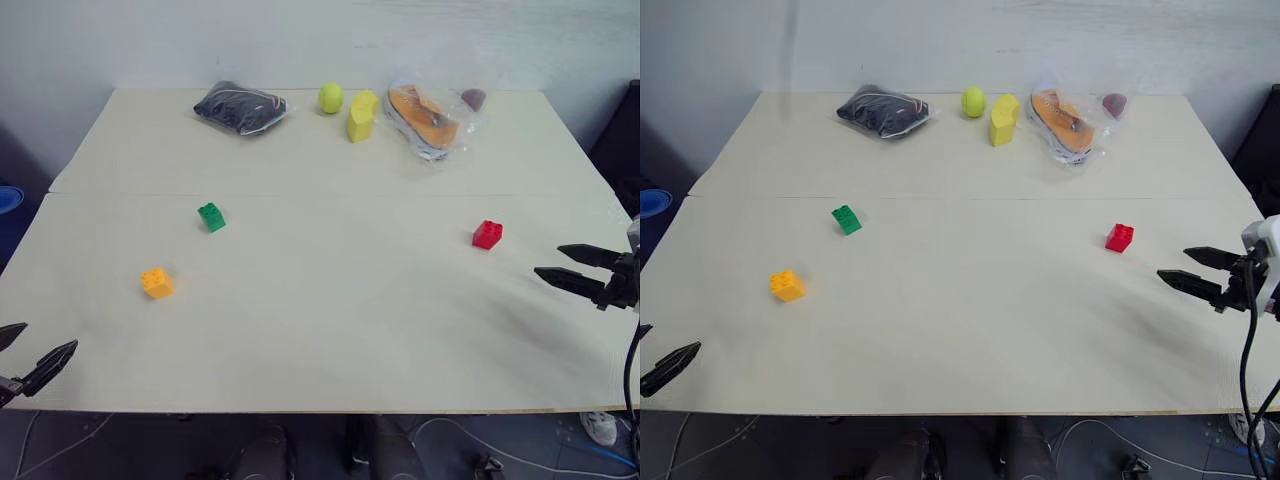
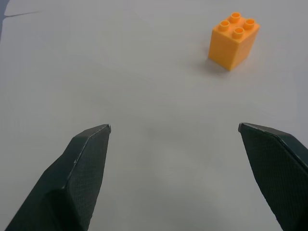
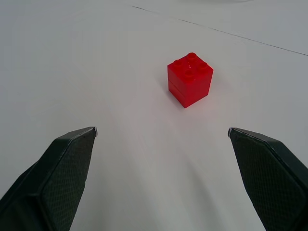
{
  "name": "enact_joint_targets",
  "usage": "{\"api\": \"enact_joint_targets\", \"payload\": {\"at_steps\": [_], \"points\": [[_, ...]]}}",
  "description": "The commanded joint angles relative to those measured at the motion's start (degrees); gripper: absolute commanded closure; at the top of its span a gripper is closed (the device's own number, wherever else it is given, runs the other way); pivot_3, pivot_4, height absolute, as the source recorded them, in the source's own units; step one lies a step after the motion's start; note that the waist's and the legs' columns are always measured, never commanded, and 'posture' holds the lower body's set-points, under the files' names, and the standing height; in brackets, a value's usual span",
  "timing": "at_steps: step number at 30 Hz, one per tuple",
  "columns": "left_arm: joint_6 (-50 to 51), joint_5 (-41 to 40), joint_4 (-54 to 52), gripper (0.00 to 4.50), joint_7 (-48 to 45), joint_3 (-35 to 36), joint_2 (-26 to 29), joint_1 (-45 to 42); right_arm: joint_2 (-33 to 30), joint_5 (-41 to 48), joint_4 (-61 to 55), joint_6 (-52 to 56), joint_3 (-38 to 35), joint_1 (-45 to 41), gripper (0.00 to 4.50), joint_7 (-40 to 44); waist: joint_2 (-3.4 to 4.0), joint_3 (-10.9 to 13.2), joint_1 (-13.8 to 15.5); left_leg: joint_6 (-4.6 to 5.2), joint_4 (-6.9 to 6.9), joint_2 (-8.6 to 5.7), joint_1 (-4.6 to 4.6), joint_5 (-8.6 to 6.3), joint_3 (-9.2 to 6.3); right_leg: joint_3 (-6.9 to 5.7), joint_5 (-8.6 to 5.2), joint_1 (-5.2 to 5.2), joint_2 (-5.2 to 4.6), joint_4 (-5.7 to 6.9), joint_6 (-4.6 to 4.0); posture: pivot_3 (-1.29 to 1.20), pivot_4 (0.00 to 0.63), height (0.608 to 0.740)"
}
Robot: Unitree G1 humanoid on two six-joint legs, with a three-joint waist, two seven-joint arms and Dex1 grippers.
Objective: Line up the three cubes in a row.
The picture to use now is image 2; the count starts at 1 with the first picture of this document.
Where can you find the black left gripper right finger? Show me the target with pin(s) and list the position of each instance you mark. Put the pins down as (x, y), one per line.
(276, 168)

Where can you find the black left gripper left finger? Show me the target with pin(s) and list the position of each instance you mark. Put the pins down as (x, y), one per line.
(72, 183)

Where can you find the orange toy building brick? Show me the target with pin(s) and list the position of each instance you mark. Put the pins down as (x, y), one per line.
(232, 41)

